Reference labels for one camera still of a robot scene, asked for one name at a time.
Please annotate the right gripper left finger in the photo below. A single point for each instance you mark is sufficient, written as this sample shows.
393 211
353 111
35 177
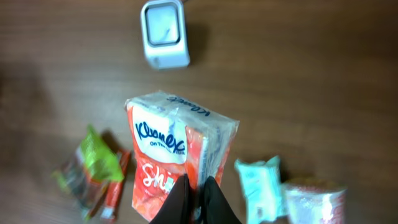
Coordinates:
176 208

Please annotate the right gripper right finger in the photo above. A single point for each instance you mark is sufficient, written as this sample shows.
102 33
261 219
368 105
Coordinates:
215 207

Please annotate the light blue tissue pack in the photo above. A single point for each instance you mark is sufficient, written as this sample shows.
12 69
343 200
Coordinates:
262 190

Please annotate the red snack bar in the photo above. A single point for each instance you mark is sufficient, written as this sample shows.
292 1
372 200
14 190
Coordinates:
115 189

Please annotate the orange small carton box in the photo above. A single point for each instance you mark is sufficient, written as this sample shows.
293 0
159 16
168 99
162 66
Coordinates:
173 136

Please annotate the cup noodle container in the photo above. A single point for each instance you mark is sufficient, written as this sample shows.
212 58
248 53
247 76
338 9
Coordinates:
314 201

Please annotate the green gummy candy bag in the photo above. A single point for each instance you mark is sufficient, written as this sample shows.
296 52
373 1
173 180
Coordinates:
87 173

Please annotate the white barcode scanner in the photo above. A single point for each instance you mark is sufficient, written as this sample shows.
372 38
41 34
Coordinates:
164 34

